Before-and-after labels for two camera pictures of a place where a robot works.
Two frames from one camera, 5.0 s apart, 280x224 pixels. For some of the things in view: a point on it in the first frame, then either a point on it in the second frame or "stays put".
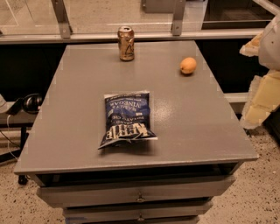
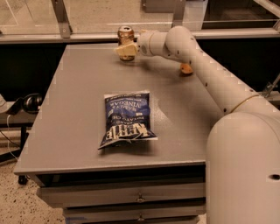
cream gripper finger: x=263 y=99 → x=150 y=43
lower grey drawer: x=178 y=213 stays put
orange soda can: x=126 y=38 stays put
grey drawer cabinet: x=170 y=179 stays put
